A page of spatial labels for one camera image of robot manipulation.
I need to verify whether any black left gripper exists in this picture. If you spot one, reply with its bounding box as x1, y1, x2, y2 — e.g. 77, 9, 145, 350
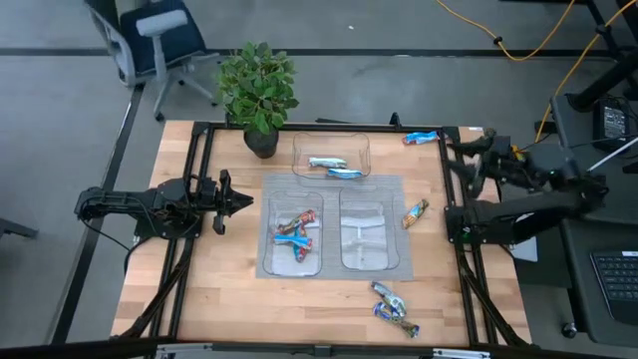
198, 169, 254, 235

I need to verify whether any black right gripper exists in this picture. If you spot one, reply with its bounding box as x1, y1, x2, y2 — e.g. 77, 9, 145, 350
447, 129, 522, 198

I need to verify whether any green white granola bar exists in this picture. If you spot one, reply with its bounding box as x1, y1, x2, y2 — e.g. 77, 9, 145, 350
307, 156, 349, 171

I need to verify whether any clear plastic bin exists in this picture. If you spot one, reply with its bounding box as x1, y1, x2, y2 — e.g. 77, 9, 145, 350
261, 189, 325, 278
291, 130, 373, 180
338, 185, 402, 272

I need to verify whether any purple white granola bar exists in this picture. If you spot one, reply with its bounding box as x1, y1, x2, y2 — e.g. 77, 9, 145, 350
369, 279, 409, 319

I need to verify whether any blue and red granola bar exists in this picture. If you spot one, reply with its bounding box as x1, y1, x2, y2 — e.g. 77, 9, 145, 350
271, 231, 315, 250

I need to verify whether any orange green granola bar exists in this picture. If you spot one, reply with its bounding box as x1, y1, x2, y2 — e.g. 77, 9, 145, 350
401, 197, 431, 231

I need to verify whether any grey woven mat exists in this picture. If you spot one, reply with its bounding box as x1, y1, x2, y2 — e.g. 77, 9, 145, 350
255, 173, 415, 282

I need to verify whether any white paper sheet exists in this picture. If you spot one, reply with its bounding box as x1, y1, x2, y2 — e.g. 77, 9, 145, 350
510, 235, 540, 264

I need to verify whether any green potted plant black pot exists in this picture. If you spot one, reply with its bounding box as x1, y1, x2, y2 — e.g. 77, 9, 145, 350
215, 41, 301, 161

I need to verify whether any white rod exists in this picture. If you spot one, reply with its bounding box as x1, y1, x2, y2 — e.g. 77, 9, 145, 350
586, 148, 638, 175

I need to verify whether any black power adapter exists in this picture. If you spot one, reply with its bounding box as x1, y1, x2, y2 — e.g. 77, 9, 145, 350
591, 96, 633, 152

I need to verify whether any black stand leg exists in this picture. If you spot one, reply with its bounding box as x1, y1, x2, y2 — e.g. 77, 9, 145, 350
567, 0, 638, 114

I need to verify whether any black side desk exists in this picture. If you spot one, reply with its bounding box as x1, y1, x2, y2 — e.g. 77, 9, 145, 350
550, 94, 638, 346

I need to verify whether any dark office chair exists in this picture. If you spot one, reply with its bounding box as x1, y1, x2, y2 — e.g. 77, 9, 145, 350
83, 0, 221, 123

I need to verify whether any black laptop keyboard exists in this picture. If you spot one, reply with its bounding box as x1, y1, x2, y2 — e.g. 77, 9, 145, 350
589, 248, 638, 326

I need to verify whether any dark stand foot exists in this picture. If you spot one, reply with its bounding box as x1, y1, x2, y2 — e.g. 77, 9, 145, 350
0, 215, 40, 241

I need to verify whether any black aluminium rig frame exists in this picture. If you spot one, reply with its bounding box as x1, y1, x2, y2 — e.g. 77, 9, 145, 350
117, 112, 532, 359

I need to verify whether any yellow cable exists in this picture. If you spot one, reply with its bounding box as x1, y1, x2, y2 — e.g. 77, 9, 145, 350
534, 0, 638, 145
435, 0, 578, 63

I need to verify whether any silver frame bracket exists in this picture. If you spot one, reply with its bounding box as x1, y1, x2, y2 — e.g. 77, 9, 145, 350
155, 341, 214, 359
431, 347, 493, 359

